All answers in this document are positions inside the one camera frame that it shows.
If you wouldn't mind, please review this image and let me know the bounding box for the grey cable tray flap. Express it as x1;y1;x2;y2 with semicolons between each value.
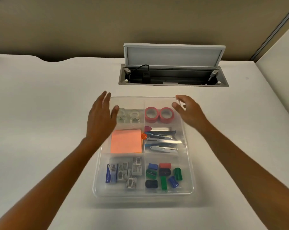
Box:
123;43;226;69

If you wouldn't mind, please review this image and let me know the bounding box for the blue staple box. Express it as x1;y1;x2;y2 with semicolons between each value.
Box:
105;163;119;184

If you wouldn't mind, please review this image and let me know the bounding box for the clear plastic organizer box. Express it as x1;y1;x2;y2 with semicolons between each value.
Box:
92;96;195;198

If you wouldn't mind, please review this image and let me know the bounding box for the red tape roll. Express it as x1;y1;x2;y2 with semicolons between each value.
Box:
159;107;175;123
144;107;160;123

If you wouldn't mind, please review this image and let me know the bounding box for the white desk side divider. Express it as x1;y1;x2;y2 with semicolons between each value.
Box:
255;22;289;122

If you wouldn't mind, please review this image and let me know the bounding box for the person's left hand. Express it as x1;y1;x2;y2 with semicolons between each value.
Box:
86;90;120;148

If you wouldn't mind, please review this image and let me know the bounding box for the person's left forearm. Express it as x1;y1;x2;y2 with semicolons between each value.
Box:
0;137;104;230

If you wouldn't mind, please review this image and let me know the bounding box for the person's right forearm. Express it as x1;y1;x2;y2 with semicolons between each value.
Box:
197;118;289;230

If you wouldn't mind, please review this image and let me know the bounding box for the pile of coloured pencil sharpeners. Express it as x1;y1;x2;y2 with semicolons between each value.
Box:
145;162;182;191

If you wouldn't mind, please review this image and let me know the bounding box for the light blue stapler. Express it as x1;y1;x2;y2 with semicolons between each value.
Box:
149;145;178;154

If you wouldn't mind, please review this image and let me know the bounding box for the orange sticky note pad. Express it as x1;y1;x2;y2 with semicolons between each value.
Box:
110;128;143;154

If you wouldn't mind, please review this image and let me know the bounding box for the grey aluminium partition post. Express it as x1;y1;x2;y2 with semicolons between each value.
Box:
251;3;289;61

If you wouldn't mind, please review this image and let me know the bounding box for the silver stapler with pink end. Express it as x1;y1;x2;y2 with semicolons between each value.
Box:
144;126;173;133

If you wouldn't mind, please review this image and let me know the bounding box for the clear plastic lid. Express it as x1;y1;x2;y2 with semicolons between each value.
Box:
94;96;194;195

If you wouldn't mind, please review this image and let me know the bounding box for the dark blue stapler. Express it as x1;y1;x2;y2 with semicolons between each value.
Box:
145;131;177;140

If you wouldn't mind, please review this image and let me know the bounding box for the black cable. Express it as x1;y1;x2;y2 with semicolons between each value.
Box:
130;64;150;80

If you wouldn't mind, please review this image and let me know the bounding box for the beige partition panel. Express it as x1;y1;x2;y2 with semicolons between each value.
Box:
0;0;289;62

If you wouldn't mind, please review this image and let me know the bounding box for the person's right hand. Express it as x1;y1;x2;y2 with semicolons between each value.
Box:
171;94;209;131

